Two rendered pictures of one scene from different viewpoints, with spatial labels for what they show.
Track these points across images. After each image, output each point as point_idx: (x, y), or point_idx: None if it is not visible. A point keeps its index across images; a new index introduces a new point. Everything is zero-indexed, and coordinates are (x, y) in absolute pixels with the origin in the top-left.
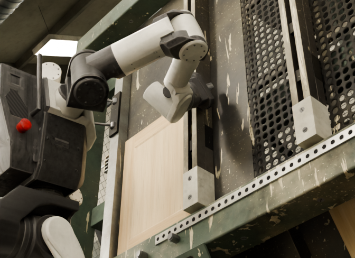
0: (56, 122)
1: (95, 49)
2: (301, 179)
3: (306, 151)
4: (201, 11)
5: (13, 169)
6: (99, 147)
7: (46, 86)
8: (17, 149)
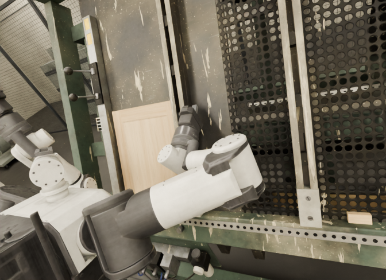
0: (89, 271)
1: None
2: (297, 245)
3: (305, 229)
4: (174, 8)
5: None
6: (82, 92)
7: (62, 247)
8: None
